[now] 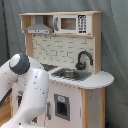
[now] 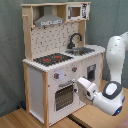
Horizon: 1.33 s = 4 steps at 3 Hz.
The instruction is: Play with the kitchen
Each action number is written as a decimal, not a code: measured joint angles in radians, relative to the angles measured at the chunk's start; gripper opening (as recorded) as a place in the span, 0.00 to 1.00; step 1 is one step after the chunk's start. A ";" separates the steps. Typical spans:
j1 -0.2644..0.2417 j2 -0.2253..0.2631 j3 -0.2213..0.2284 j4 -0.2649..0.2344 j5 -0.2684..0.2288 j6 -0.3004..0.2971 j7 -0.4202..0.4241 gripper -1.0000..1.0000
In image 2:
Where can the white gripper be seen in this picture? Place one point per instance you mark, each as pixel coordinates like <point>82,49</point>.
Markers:
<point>86,90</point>

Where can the white oven door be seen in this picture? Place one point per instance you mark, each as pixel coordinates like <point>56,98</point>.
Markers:
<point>65,96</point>

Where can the white microwave door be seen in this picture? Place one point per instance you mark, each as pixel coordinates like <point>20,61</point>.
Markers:
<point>78,11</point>

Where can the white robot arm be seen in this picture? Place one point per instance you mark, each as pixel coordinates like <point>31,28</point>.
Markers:
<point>111,99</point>

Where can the wooden toy kitchen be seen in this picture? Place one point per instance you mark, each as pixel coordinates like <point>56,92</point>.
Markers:
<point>40,84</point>

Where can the right red stove knob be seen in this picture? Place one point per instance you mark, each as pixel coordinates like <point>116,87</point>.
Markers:
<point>74,69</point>

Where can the red stove knob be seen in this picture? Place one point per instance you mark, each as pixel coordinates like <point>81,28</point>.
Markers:
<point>56,75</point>
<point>74,69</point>

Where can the left red stove knob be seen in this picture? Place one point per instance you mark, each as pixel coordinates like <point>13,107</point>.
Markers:
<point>56,75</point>

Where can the grey toy sink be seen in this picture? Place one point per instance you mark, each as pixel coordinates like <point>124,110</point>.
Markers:
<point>79,51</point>

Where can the black toy stovetop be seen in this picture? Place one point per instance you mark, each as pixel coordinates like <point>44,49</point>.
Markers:
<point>52,59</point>

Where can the grey range hood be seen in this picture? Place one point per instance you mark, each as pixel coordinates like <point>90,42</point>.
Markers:
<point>48,18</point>

